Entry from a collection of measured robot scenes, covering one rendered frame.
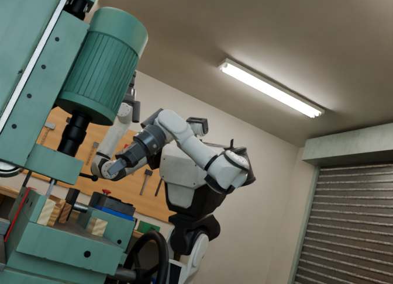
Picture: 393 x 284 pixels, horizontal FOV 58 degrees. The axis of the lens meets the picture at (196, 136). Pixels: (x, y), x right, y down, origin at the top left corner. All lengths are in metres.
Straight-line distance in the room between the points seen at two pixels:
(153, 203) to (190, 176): 2.98
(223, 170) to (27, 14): 0.70
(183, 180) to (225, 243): 3.41
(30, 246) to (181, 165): 0.83
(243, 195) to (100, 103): 4.07
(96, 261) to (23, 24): 0.58
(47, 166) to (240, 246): 4.14
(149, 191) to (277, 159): 1.96
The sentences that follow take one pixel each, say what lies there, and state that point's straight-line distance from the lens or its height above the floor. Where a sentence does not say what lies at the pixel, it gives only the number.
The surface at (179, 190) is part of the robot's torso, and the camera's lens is 1.52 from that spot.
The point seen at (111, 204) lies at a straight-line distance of 1.07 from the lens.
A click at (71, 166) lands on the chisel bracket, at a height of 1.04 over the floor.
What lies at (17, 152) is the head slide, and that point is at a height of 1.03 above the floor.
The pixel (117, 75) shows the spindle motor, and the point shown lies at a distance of 1.02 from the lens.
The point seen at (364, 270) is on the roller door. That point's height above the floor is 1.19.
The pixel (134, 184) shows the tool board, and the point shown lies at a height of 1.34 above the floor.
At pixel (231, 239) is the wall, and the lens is 4.88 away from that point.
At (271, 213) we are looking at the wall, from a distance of 5.17.
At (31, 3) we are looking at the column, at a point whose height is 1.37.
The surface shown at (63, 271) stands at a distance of 0.87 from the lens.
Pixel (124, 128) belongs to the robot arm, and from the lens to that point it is 1.63.
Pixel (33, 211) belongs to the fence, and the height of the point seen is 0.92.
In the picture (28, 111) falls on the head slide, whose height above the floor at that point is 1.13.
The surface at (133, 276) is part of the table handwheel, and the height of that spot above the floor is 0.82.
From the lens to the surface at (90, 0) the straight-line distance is 1.12.
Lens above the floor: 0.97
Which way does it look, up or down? 15 degrees up
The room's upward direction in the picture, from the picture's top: 19 degrees clockwise
